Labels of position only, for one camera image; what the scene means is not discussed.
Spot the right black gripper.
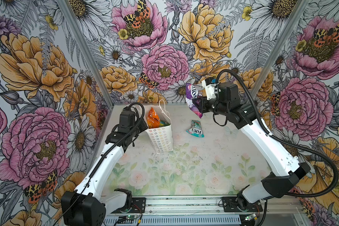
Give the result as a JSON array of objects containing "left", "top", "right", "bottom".
[{"left": 193, "top": 95, "right": 230, "bottom": 115}]

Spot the orange snack packet back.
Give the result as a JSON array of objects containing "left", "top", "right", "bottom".
[{"left": 147, "top": 107, "right": 161, "bottom": 129}]

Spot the purple candy packet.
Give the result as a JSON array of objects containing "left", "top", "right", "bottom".
[{"left": 185, "top": 83, "right": 203, "bottom": 118}]

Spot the white paper bag with cartoon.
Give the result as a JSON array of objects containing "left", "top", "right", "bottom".
[{"left": 145, "top": 100, "right": 173, "bottom": 153}]

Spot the green snack packet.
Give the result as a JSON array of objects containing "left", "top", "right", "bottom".
[{"left": 159, "top": 121, "right": 170, "bottom": 127}]

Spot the teal Fox's candy packet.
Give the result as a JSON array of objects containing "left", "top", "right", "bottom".
[{"left": 187, "top": 120, "right": 204, "bottom": 138}]

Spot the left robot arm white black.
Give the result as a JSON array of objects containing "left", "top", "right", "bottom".
[{"left": 61, "top": 103, "right": 148, "bottom": 226}]

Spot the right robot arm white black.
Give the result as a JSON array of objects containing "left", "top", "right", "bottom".
[{"left": 197, "top": 80, "right": 310, "bottom": 211}]

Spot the left green circuit board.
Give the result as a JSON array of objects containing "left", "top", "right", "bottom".
[{"left": 118, "top": 215, "right": 140, "bottom": 224}]

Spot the green circuit board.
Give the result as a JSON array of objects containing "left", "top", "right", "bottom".
[
  {"left": 118, "top": 215, "right": 140, "bottom": 224},
  {"left": 244, "top": 213, "right": 257, "bottom": 221}
]

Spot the right green circuit board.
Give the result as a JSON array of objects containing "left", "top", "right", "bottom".
[{"left": 244, "top": 213, "right": 257, "bottom": 221}]

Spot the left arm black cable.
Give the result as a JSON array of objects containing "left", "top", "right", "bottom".
[{"left": 52, "top": 102, "right": 146, "bottom": 226}]

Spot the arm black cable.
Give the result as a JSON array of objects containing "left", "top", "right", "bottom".
[
  {"left": 52, "top": 102, "right": 146, "bottom": 226},
  {"left": 215, "top": 69, "right": 339, "bottom": 198}
]

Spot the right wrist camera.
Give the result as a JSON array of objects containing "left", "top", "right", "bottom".
[{"left": 201, "top": 78, "right": 217, "bottom": 100}]

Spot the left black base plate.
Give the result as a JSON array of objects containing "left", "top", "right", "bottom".
[{"left": 112, "top": 197, "right": 147, "bottom": 214}]

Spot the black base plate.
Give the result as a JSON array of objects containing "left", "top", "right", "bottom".
[
  {"left": 218, "top": 196, "right": 263, "bottom": 213},
  {"left": 112, "top": 197, "right": 147, "bottom": 214}
]

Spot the aluminium front rail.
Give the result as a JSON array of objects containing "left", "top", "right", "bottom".
[{"left": 62, "top": 194, "right": 303, "bottom": 217}]

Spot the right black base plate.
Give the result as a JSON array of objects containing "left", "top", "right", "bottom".
[{"left": 218, "top": 196, "right": 263, "bottom": 213}]

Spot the white vented cable duct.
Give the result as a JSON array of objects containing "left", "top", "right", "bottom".
[{"left": 102, "top": 214, "right": 242, "bottom": 226}]

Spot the right aluminium frame post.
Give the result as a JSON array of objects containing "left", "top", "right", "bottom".
[{"left": 250, "top": 1, "right": 310, "bottom": 98}]

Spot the aluminium frame post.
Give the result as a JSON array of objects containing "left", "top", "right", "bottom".
[
  {"left": 250, "top": 1, "right": 310, "bottom": 98},
  {"left": 58, "top": 1, "right": 114, "bottom": 109}
]

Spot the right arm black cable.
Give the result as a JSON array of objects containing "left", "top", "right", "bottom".
[{"left": 215, "top": 69, "right": 339, "bottom": 198}]

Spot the left aluminium frame post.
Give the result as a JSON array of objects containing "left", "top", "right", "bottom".
[{"left": 58, "top": 1, "right": 114, "bottom": 109}]

